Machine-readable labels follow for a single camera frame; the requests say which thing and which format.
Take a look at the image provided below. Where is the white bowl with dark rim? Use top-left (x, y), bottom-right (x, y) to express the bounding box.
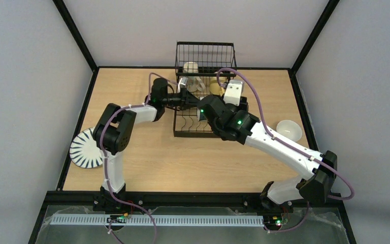
top-left (197, 109), bottom-right (206, 121)

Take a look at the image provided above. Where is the plain white bowl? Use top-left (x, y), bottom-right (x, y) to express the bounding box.
top-left (276, 120), bottom-right (303, 142)

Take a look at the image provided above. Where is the blue striped white plate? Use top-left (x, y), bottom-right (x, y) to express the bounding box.
top-left (69, 127), bottom-right (103, 169)

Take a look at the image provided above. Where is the black wire dish rack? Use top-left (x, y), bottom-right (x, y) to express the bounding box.
top-left (173, 41), bottom-right (237, 138)

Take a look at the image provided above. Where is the yellow ceramic mug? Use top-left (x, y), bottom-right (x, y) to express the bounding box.
top-left (209, 77), bottom-right (225, 96)

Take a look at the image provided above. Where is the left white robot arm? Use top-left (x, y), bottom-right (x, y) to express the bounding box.
top-left (92, 77), bottom-right (199, 199)

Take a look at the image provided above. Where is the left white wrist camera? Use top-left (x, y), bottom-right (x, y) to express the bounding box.
top-left (177, 77), bottom-right (188, 93)

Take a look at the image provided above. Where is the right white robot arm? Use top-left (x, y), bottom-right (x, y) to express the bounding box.
top-left (197, 95), bottom-right (337, 205)

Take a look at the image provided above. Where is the white slotted cable duct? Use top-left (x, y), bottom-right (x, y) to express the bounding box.
top-left (50, 213), bottom-right (264, 227)

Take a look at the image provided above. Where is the seashell pattern ceramic mug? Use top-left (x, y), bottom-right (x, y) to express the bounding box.
top-left (183, 62), bottom-right (206, 93)

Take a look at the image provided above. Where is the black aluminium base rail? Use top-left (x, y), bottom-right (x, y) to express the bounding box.
top-left (43, 191), bottom-right (345, 214)

